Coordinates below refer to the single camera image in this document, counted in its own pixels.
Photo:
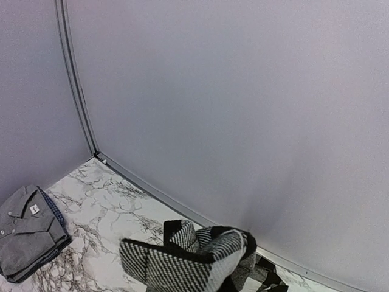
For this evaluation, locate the black white plaid shirt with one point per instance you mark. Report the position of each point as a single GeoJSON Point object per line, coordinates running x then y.
{"type": "Point", "coordinates": [215, 258]}

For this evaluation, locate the folded blue checked shirt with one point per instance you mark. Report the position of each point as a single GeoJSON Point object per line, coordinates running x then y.
{"type": "Point", "coordinates": [60, 218]}

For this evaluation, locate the folded grey shirt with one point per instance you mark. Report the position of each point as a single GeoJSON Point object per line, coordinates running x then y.
{"type": "Point", "coordinates": [29, 232]}

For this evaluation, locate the left wall metal profile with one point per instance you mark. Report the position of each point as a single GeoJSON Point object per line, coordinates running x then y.
{"type": "Point", "coordinates": [73, 75]}

